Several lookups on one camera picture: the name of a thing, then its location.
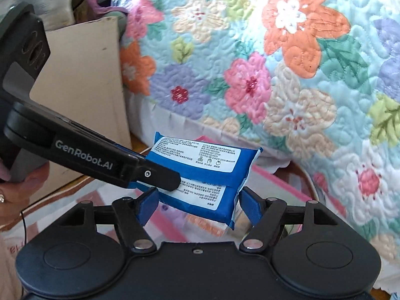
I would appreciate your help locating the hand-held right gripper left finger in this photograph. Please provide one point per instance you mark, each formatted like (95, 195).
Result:
(148, 204)

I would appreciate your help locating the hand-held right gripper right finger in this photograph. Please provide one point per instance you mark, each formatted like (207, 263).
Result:
(251, 204)

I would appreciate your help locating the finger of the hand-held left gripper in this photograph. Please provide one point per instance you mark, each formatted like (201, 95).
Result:
(128, 149)
(156, 176)

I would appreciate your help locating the pink cardboard box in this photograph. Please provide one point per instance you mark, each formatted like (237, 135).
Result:
(275, 179)

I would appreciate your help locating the blue wet wipes packet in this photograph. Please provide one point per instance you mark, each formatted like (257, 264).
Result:
(203, 159)

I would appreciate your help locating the person's left hand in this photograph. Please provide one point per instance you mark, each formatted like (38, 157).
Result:
(28, 190)

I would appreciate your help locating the checkered oval rug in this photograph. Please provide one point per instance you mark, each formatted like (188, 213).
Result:
(78, 193)

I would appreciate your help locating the pink fleece garment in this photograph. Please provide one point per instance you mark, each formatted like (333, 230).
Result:
(6, 262)

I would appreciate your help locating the floral quilted bedspread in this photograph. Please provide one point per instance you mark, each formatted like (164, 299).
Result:
(281, 68)

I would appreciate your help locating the purple cloth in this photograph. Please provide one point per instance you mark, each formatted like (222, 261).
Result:
(100, 1)

